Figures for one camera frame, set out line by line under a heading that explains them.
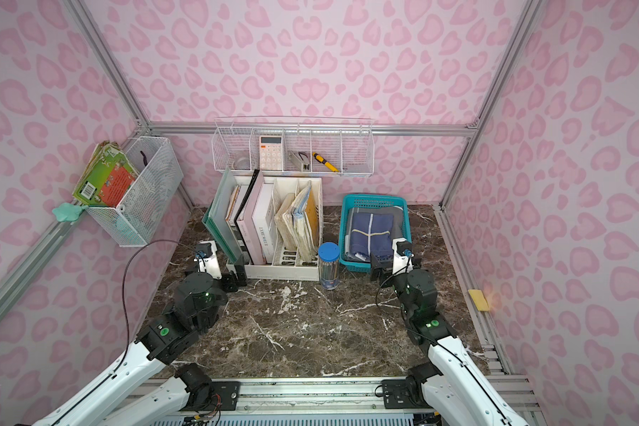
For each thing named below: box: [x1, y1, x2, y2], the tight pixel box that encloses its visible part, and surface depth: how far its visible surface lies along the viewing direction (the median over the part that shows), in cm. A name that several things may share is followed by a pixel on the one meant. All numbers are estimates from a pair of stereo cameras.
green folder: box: [201, 166, 243, 265], surface depth 80 cm
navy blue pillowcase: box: [349, 212, 395, 257], surface depth 102 cm
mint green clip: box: [51, 202, 89, 222], surface depth 64 cm
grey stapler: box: [287, 149, 311, 171], surface depth 101 cm
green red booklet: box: [72, 141, 140, 208], surface depth 73 cm
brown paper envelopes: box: [274, 181, 320, 263], surface depth 90 cm
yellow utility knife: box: [311, 151, 340, 173], surface depth 100 cm
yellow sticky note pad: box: [467, 289, 490, 312], surface depth 96 cm
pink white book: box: [235, 169, 275, 266], surface depth 86 cm
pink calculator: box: [259, 134, 284, 172], surface depth 97 cm
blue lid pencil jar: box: [317, 241, 340, 291], surface depth 86 cm
